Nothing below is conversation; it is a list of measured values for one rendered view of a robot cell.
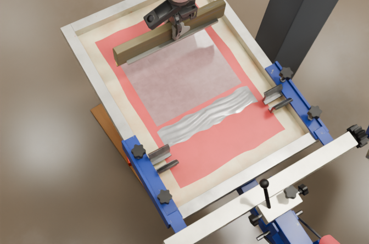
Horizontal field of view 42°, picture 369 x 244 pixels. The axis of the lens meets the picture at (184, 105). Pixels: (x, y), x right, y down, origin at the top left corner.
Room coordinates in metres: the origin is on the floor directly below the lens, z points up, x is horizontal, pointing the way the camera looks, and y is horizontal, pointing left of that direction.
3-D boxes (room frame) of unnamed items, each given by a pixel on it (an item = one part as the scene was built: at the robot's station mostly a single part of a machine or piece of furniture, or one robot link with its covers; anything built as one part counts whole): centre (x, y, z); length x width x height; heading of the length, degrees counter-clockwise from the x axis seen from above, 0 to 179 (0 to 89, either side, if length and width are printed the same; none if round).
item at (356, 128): (0.64, -0.56, 1.02); 0.07 x 0.06 x 0.07; 39
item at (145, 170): (0.40, 0.06, 0.98); 0.30 x 0.05 x 0.07; 39
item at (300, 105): (0.75, -0.37, 0.98); 0.30 x 0.05 x 0.07; 39
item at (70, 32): (0.76, 0.00, 0.97); 0.79 x 0.58 x 0.04; 39
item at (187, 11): (0.88, 0.06, 1.23); 0.09 x 0.08 x 0.12; 129
